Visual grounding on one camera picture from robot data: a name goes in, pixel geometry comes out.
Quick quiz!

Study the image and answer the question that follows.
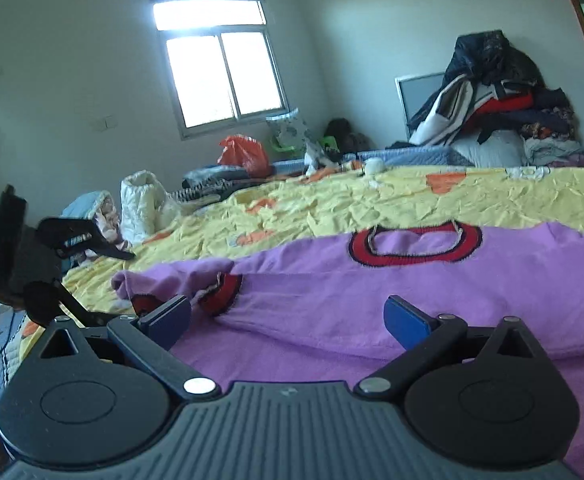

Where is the purple sweater red trim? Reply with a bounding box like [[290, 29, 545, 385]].
[[112, 221, 584, 477]]

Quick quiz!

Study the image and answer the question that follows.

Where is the pile of dark clothes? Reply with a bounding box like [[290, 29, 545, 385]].
[[406, 30, 584, 167]]

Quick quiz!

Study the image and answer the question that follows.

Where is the light blue garment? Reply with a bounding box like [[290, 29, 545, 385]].
[[61, 191, 127, 249]]

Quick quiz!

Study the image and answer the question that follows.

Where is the yellow carrot print bedsheet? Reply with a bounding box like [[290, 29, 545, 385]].
[[16, 162, 584, 356]]

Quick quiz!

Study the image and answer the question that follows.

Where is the black white striped garment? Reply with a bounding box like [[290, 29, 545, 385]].
[[170, 179, 235, 203]]

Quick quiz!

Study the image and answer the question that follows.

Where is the white pompom ball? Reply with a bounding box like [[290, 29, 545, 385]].
[[363, 157, 385, 177]]

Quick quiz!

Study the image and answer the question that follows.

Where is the blue quilted bed cover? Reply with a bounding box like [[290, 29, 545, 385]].
[[270, 146, 474, 174]]

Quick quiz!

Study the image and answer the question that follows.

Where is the orange plastic bag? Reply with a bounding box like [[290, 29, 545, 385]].
[[217, 134, 272, 178]]

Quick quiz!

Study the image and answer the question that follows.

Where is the green plastic chair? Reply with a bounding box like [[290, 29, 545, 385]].
[[269, 134, 339, 155]]

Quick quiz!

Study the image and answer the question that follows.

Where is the floral cushion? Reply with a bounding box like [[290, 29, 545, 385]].
[[266, 108, 309, 153]]

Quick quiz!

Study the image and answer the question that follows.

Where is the grey framed board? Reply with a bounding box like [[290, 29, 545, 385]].
[[395, 72, 444, 139]]

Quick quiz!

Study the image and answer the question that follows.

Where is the window with metal frame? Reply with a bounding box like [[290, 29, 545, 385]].
[[149, 0, 289, 139]]

